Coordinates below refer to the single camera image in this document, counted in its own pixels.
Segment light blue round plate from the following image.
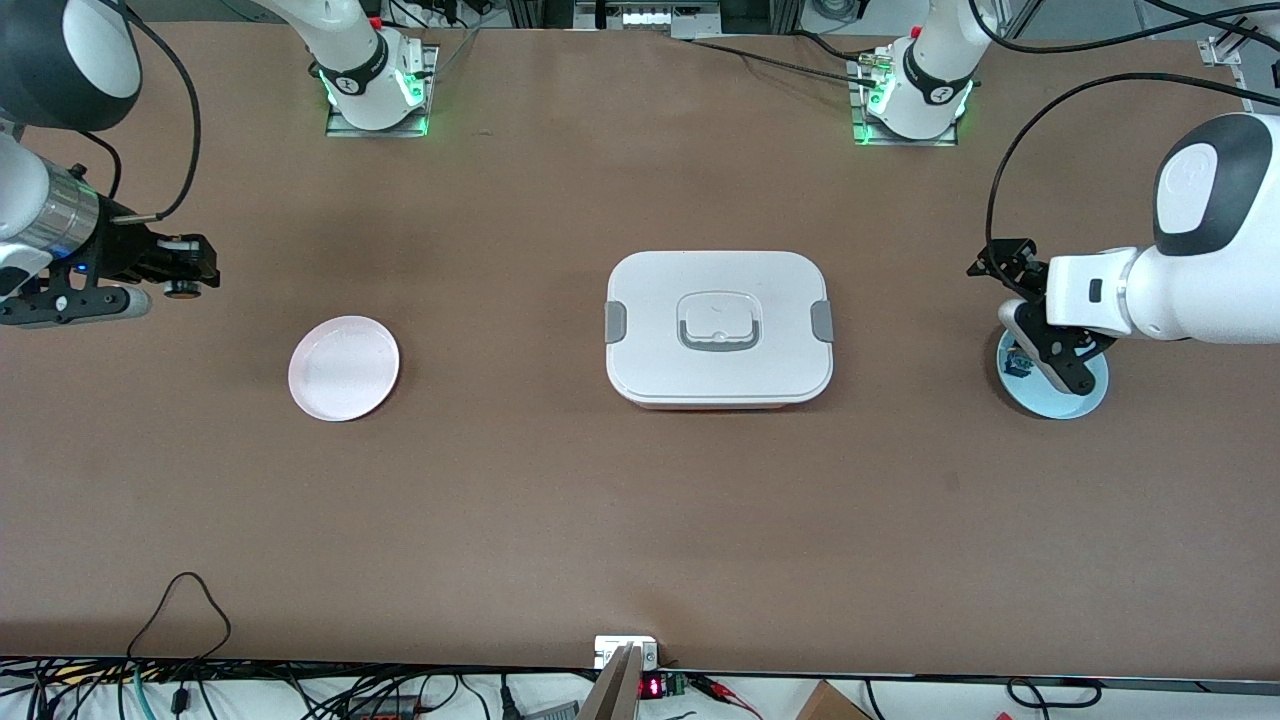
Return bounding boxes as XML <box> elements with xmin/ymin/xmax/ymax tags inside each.
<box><xmin>997</xmin><ymin>325</ymin><xmax>1110</xmax><ymax>420</ymax></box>

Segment pink round plate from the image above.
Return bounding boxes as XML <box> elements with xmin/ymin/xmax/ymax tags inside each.
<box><xmin>288</xmin><ymin>316</ymin><xmax>401</xmax><ymax>422</ymax></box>

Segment white lunch box grey latches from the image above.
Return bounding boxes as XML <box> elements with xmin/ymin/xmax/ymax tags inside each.
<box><xmin>605</xmin><ymin>250</ymin><xmax>835</xmax><ymax>411</ymax></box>

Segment lit equipment rack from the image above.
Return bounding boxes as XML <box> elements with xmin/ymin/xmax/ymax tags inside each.
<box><xmin>575</xmin><ymin>0</ymin><xmax>723</xmax><ymax>33</ymax></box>

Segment brown cardboard box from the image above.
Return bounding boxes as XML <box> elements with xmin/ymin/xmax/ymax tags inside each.
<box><xmin>795</xmin><ymin>681</ymin><xmax>873</xmax><ymax>720</ymax></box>

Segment white power strip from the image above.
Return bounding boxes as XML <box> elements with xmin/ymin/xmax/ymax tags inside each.
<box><xmin>594</xmin><ymin>636</ymin><xmax>660</xmax><ymax>671</ymax></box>

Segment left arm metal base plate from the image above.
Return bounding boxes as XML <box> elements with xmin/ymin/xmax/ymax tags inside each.
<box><xmin>850</xmin><ymin>55</ymin><xmax>959</xmax><ymax>148</ymax></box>

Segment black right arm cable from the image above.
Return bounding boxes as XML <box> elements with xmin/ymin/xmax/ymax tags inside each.
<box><xmin>75</xmin><ymin>0</ymin><xmax>201</xmax><ymax>223</ymax></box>

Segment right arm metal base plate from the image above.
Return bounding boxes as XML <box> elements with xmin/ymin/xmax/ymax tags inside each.
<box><xmin>325</xmin><ymin>45</ymin><xmax>439</xmax><ymax>138</ymax></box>

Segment aluminium frame profile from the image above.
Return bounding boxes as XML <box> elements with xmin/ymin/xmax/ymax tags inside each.
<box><xmin>1198</xmin><ymin>30</ymin><xmax>1280</xmax><ymax>111</ymax></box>

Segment black cable on table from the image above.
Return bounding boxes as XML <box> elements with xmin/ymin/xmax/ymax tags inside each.
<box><xmin>675</xmin><ymin>35</ymin><xmax>886</xmax><ymax>86</ymax></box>

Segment thin black cable loop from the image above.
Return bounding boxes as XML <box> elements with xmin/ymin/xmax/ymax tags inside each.
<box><xmin>125</xmin><ymin>572</ymin><xmax>233</xmax><ymax>661</ymax></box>

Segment black looped floor cable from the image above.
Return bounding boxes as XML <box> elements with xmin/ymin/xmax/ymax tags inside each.
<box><xmin>1005</xmin><ymin>678</ymin><xmax>1104</xmax><ymax>708</ymax></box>

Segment red wire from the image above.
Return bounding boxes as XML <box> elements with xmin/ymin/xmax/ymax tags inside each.
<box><xmin>690</xmin><ymin>675</ymin><xmax>763</xmax><ymax>719</ymax></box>

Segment grey wooden camera post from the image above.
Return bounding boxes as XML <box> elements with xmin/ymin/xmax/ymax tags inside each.
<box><xmin>578</xmin><ymin>643</ymin><xmax>643</xmax><ymax>720</ymax></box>

